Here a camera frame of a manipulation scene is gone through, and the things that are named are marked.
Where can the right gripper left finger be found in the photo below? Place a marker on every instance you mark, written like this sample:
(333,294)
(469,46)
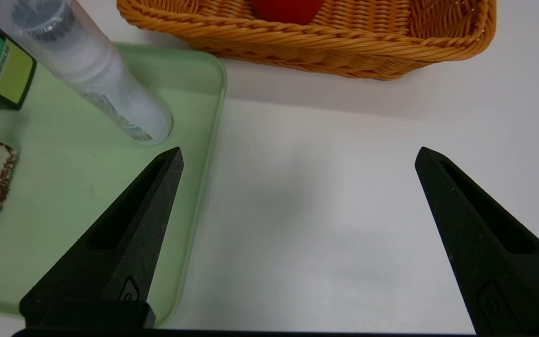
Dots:
(120,252)

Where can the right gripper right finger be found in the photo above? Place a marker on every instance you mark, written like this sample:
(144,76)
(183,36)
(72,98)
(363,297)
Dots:
(498,271)

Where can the red apple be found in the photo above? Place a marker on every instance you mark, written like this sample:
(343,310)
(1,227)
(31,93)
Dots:
(288,11)

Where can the orange wicker basket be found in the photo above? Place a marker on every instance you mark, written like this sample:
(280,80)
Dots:
(344,51)

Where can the light green plastic tray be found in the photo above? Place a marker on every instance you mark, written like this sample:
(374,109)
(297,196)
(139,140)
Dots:
(73,187)

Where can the white bottle with clear cap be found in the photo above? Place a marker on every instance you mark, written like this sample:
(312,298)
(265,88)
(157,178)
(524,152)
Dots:
(96,75)

